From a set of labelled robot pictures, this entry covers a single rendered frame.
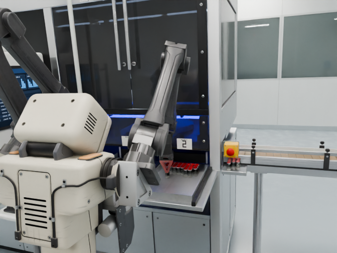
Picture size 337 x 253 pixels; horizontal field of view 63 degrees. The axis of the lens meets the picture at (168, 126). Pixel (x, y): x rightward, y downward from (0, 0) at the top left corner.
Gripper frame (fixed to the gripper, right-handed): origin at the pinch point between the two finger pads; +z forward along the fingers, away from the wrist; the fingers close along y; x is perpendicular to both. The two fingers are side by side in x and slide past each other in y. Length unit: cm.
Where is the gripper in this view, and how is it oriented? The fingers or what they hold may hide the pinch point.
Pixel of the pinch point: (167, 170)
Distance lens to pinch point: 141.2
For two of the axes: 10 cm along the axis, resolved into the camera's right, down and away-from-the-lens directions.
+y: 0.6, -2.2, 9.7
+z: 0.4, 9.8, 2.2
